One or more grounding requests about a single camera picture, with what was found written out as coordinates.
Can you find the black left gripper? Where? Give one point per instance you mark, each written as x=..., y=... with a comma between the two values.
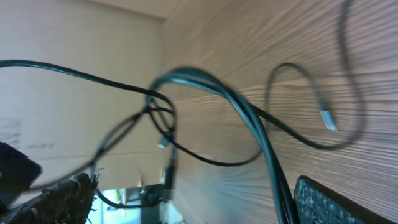
x=17, y=173

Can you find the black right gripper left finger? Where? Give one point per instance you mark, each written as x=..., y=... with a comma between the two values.
x=67, y=202

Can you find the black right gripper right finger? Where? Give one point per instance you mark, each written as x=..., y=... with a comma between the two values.
x=318, y=204

